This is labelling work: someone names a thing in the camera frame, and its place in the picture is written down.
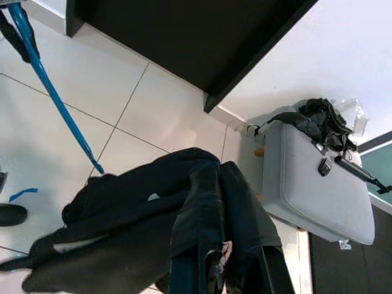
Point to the blue floor tape piece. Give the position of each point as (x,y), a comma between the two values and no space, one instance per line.
(24,192)

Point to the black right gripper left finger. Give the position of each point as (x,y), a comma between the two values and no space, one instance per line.
(196,214)

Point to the blue plastic hanger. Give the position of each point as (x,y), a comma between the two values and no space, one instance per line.
(60,104)

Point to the black robot foot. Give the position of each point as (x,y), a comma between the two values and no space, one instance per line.
(12,214)

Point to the small black remote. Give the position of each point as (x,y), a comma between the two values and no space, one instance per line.
(325,167)

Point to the black garment with white lettering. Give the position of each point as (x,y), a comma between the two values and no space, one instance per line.
(122,199)

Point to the grey upholstered ottoman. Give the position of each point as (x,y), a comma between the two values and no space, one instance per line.
(321,199)

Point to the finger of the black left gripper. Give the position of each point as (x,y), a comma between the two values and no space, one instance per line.
(10,32)

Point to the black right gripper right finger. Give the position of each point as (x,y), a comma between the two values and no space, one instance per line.
(254,232)

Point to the clear plastic bag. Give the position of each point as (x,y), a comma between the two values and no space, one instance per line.
(356,119)

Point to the black handheld stick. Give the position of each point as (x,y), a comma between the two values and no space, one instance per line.
(352,167)

